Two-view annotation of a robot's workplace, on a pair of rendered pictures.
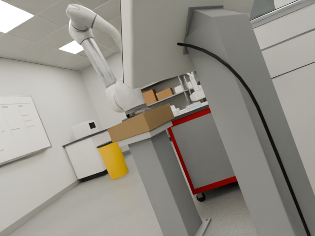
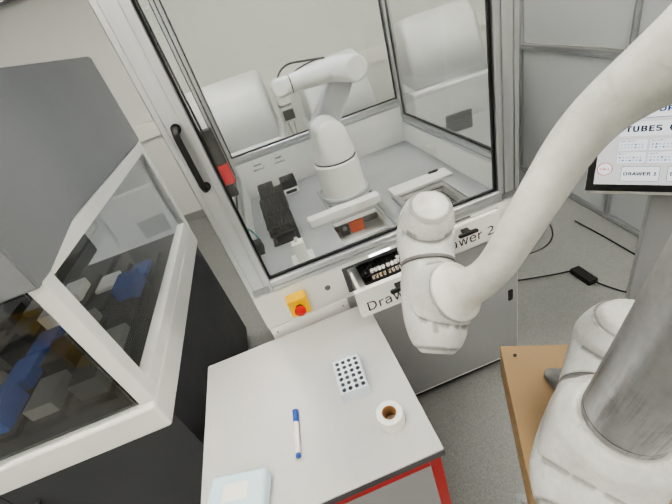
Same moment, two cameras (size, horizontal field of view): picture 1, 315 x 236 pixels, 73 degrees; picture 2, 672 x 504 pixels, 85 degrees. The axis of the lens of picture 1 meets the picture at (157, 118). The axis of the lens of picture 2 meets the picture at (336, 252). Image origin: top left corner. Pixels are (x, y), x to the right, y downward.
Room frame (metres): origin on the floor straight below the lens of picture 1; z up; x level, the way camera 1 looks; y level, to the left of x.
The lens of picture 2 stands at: (1.95, 0.38, 1.68)
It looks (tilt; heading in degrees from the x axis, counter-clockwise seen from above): 33 degrees down; 257
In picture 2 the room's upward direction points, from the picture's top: 19 degrees counter-clockwise
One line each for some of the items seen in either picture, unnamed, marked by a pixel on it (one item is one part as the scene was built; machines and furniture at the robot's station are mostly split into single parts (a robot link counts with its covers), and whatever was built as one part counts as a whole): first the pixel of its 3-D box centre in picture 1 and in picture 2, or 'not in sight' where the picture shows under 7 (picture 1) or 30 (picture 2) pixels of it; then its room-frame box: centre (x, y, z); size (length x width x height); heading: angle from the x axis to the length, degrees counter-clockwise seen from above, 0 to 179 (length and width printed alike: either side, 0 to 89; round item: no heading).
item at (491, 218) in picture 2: not in sight; (463, 235); (1.26, -0.56, 0.87); 0.29 x 0.02 x 0.11; 172
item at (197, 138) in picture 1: (208, 144); (336, 459); (2.02, -0.36, 0.38); 0.62 x 0.58 x 0.76; 172
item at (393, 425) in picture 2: (175, 113); (390, 416); (1.83, -0.16, 0.78); 0.07 x 0.07 x 0.04
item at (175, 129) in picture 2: not in sight; (190, 161); (2.00, -0.65, 1.45); 0.05 x 0.03 x 0.19; 82
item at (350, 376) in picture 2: (193, 106); (350, 376); (1.87, -0.33, 0.78); 0.12 x 0.08 x 0.04; 80
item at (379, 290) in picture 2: not in sight; (398, 288); (1.59, -0.47, 0.87); 0.29 x 0.02 x 0.11; 172
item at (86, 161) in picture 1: (94, 146); not in sight; (5.05, 1.62, 0.61); 1.15 x 0.72 x 1.22; 166
